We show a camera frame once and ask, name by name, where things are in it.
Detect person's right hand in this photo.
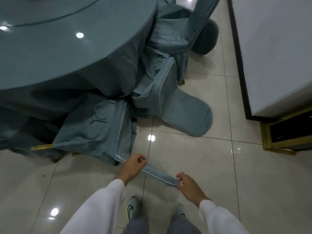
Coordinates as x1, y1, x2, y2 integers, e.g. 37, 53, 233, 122
175, 172, 212, 209

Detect person's left hand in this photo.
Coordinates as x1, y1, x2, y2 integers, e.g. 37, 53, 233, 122
116, 154, 148, 187

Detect person's left forearm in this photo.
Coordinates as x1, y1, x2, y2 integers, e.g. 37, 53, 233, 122
59, 179, 126, 234

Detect person's right forearm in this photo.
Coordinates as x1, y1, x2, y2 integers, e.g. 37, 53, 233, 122
199, 199, 250, 234

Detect person's right shoe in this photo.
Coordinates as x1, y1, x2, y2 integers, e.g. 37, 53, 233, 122
173, 203, 187, 218

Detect person's shoe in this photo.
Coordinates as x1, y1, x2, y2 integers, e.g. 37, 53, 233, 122
173, 203, 187, 218
126, 196, 141, 221

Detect person's left shoe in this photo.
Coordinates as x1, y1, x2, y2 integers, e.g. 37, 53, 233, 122
126, 196, 141, 221

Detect person's grey trousers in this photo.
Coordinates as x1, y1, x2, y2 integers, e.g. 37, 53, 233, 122
122, 212, 203, 234

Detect teal tablecloth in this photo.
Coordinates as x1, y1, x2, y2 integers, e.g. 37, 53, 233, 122
0, 12, 159, 154

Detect gold black trash bin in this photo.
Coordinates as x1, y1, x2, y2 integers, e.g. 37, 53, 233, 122
259, 108, 312, 156

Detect round teal table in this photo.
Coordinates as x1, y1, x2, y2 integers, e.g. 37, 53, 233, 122
0, 0, 159, 90

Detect round glass turntable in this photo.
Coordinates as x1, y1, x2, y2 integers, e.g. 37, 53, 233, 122
0, 0, 102, 28

